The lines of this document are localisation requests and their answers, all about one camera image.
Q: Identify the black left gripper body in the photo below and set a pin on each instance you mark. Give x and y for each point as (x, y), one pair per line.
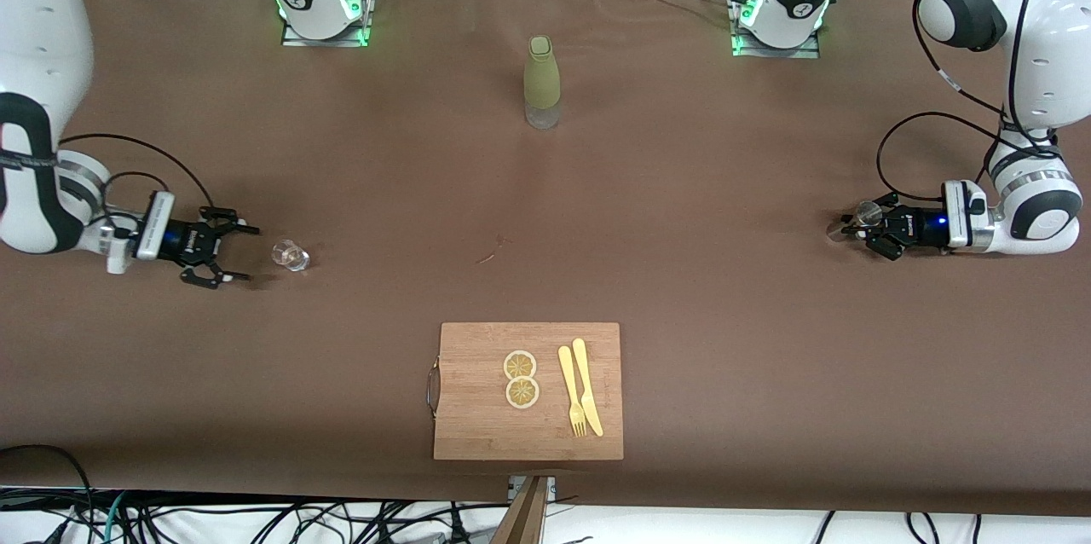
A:
(914, 227)

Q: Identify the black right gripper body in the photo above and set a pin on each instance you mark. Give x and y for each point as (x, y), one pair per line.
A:
(183, 240)

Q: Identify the steel double cone jigger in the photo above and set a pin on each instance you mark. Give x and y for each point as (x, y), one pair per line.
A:
(868, 211)

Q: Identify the clear glass measuring cup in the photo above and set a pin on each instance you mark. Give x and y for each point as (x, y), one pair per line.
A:
(291, 256)

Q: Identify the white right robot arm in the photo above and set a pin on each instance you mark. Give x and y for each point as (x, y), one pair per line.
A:
(43, 41)

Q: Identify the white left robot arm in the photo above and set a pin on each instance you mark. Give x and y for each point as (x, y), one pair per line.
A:
(1048, 41)

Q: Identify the wooden cutting board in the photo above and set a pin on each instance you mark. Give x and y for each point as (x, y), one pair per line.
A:
(477, 425)

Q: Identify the lemon slice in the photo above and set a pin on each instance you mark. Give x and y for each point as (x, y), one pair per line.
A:
(520, 365)
(522, 393)

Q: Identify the yellow plastic knife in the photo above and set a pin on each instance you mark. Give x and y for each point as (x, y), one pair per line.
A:
(586, 390)

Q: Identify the yellow plastic fork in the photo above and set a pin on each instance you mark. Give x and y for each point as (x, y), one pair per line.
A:
(569, 382)

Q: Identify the green sleeved glass bottle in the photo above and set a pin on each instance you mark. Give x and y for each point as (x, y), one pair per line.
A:
(541, 75)

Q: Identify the wooden beam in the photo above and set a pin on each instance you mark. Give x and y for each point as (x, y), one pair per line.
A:
(520, 518)

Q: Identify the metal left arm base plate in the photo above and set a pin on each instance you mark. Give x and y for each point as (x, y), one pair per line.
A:
(741, 45)

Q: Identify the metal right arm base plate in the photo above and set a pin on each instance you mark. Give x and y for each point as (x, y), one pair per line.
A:
(362, 24)

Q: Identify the metal bracket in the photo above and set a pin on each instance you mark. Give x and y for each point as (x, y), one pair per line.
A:
(550, 486)

